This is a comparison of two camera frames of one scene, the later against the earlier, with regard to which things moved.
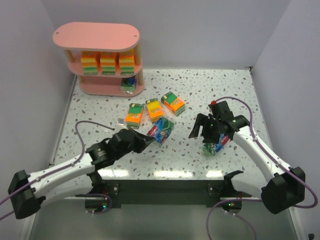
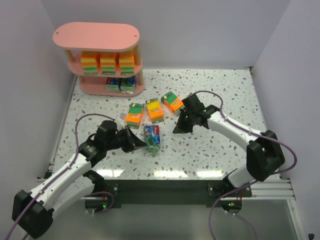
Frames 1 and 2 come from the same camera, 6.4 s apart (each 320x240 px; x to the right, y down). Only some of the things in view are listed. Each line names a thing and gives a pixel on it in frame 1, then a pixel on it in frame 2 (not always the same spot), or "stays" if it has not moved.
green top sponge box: [173, 103] stays
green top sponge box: [133, 118] stays
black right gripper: [207, 128] → [186, 120]
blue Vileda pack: [128, 85] stays
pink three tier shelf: [97, 37] stays
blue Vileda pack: [211, 149] → [152, 138]
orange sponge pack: [126, 61] stays
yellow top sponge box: [154, 109] stays
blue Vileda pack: [161, 129] → [112, 80]
